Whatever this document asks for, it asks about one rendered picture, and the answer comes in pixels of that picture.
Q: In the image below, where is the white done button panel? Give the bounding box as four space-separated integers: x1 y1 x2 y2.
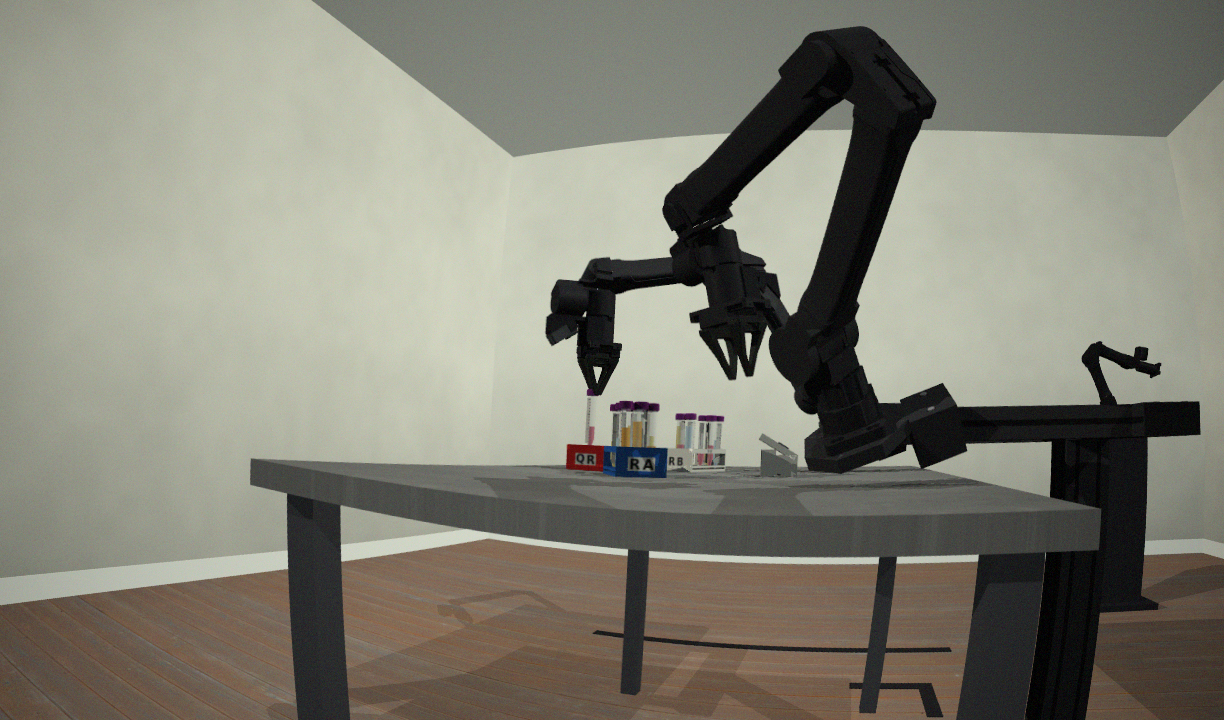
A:
759 433 798 478

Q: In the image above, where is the red lego brick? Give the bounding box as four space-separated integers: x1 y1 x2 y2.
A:
565 444 603 471

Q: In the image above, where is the blue tube rack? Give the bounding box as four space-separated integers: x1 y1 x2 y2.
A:
603 446 668 478

